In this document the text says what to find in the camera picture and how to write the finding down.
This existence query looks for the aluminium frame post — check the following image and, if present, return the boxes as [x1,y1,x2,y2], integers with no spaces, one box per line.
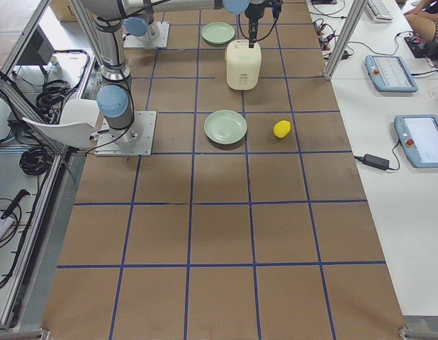
[324,0,366,80]

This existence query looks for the upper teach pendant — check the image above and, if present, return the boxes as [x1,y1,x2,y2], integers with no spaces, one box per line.
[364,55,418,93]

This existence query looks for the person at desk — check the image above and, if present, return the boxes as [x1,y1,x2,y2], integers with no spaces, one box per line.
[404,1,438,43]

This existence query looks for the green plate near lemon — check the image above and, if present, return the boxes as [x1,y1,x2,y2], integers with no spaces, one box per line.
[203,110,247,145]

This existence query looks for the green plate far side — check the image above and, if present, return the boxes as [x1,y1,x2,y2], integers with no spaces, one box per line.
[201,22,235,45]

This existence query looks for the lower teach pendant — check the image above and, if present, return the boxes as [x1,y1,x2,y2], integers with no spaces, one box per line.
[394,115,438,168]

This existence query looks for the coiled black cables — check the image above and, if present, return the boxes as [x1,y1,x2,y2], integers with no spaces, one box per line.
[19,144,52,177]

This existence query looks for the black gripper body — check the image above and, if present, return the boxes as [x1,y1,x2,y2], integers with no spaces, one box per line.
[245,0,266,22]

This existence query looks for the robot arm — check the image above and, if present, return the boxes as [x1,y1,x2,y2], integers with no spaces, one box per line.
[124,13,159,43]
[82,1,272,146]

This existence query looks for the yellow lemon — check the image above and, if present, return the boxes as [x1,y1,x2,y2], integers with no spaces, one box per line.
[273,120,291,139]

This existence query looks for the white keyboard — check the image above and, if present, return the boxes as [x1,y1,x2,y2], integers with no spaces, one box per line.
[366,0,393,23]

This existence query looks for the white rice cooker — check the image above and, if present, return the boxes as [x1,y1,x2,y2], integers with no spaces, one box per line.
[225,40,262,91]

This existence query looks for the teach pendant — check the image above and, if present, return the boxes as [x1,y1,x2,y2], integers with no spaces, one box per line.
[364,55,418,93]
[394,115,438,168]

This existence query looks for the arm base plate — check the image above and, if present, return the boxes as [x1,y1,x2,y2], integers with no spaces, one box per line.
[94,111,157,157]
[124,18,170,50]

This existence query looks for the cardboard box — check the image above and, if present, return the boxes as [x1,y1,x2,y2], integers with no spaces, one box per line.
[49,0,78,23]

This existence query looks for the brown paper table mat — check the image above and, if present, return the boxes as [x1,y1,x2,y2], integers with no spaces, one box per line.
[42,1,404,339]

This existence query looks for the black power adapter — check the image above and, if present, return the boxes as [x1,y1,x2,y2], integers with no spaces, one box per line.
[362,154,390,171]

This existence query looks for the white chair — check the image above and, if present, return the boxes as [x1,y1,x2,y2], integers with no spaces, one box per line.
[23,98,99,149]

